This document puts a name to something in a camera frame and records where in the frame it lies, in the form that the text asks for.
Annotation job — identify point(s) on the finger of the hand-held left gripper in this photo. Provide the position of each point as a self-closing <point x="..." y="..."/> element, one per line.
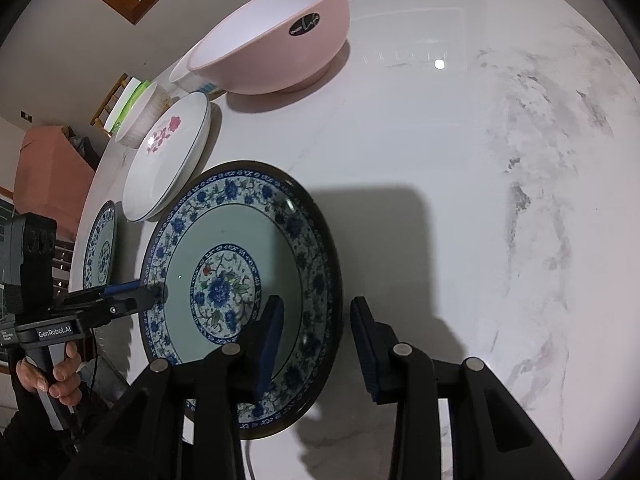
<point x="125" y="287"/>
<point x="142" y="302"/>

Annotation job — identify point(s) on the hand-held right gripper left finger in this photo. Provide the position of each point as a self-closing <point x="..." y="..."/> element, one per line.
<point x="270" y="345"/>

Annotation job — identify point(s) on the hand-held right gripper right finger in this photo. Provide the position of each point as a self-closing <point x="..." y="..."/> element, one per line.
<point x="363" y="345"/>

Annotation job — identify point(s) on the black patterned plate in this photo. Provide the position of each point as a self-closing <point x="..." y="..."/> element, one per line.
<point x="100" y="245"/>

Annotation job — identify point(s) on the blue floral plate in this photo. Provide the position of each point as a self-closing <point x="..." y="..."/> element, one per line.
<point x="240" y="230"/>

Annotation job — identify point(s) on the white rose plate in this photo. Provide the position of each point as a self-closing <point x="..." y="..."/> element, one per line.
<point x="160" y="170"/>

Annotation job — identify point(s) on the plain white bowl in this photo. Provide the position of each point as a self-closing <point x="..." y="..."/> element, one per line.
<point x="142" y="120"/>

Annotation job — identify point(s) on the pink plate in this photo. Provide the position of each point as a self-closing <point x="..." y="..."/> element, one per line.
<point x="280" y="55"/>

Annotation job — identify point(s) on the person's left forearm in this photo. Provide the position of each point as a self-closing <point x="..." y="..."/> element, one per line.
<point x="25" y="440"/>

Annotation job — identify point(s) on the person's left hand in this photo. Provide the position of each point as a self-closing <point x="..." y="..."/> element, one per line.
<point x="65" y="377"/>

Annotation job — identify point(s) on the dark cloth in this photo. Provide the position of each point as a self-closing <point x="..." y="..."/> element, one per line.
<point x="82" y="150"/>

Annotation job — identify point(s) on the light wooden chair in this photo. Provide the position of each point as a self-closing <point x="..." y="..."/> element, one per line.
<point x="107" y="105"/>

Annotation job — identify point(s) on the green tissue pack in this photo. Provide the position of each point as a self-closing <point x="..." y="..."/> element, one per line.
<point x="131" y="92"/>

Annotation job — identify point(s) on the white ribbed bowl blue print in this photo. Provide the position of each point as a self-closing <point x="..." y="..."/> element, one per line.
<point x="187" y="80"/>

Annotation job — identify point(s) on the wall socket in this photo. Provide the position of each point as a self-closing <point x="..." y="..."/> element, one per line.
<point x="26" y="116"/>

